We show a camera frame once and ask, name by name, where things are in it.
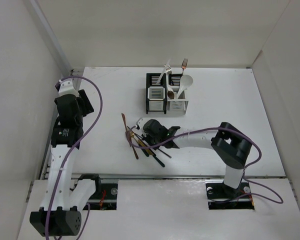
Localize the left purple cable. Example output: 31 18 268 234
43 76 104 240

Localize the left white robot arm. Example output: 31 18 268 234
29 89 102 239

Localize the copper rose-gold knife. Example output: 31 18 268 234
121 113 139 160

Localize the black slotted utensil container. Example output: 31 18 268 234
145 73 168 114

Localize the gold knife black handle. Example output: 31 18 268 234
137 140 166 168

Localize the purple cable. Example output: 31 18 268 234
43 76 104 240
126 124 284 205

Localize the silver steel fork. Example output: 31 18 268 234
164 64 172 75

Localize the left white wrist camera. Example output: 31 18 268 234
55 78 79 97

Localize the gold fork black handle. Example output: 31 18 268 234
129 132 150 158

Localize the copper rose-gold spoon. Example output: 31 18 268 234
126 127 134 147

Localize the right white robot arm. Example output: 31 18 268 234
136 118 252 199

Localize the copper rose-gold fork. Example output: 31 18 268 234
181 58 188 75

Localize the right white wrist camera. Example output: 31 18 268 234
135 117 146 130

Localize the brown wooden spoon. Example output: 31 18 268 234
167 90 175 100

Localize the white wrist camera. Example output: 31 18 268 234
55 78 79 97
135 117 146 130

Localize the large white ceramic spoon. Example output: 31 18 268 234
176 75 194 99

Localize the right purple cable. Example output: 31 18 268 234
126 124 284 205

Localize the white slotted utensil container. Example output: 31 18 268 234
166 73 189 116

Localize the black chopstick long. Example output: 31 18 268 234
158 148 172 159

